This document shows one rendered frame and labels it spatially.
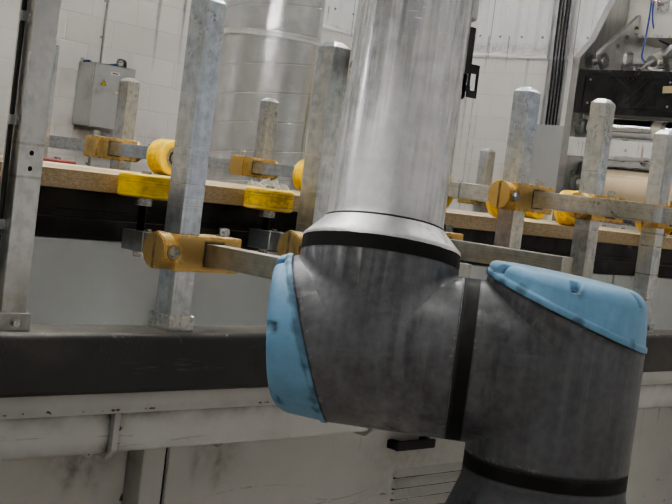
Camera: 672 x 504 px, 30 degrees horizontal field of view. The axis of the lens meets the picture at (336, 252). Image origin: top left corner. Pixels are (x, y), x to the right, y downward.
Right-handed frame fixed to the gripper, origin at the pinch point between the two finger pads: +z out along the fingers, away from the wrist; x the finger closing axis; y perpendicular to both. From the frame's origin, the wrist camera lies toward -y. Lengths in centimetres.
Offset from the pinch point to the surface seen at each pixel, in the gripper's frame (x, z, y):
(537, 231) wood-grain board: 27, 12, 71
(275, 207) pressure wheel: 18.7, 12.1, -12.0
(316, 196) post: 6.0, 9.4, -15.8
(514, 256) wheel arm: -10.2, 15.2, 13.3
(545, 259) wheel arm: -16.1, 14.9, 13.3
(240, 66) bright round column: 329, -40, 246
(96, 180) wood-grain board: 26.3, 10.8, -41.1
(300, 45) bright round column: 312, -54, 267
